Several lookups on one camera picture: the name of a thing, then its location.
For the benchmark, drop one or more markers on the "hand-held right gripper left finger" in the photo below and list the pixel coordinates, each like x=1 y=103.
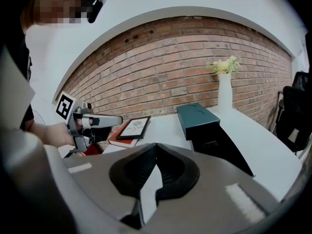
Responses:
x=102 y=177

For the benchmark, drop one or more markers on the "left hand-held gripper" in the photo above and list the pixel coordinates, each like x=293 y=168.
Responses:
x=65 y=105

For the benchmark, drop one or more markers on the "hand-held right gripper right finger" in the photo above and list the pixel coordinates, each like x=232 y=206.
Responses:
x=209 y=194

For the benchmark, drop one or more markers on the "black book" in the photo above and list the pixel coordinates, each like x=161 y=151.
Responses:
x=219 y=145

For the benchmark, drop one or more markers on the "dark teal book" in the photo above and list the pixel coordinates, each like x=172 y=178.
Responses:
x=197 y=118

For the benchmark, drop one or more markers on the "red book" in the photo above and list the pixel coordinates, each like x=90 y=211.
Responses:
x=122 y=142

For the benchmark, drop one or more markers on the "white table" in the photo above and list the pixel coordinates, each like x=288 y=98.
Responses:
x=256 y=142

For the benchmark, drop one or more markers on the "person's black clothing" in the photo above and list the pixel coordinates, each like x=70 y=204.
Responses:
x=25 y=64

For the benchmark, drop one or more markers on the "white vase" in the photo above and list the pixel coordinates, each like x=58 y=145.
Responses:
x=224 y=94

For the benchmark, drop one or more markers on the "black office chair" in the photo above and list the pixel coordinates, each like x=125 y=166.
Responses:
x=292 y=111

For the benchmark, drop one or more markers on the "person's head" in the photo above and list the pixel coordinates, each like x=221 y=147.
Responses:
x=56 y=4

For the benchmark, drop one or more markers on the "pale yellow flower bouquet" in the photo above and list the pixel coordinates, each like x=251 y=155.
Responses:
x=225 y=66

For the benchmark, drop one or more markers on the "black picture frame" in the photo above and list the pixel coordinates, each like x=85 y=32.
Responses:
x=135 y=128

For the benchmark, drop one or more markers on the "black head-mounted camera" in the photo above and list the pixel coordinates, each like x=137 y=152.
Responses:
x=96 y=4

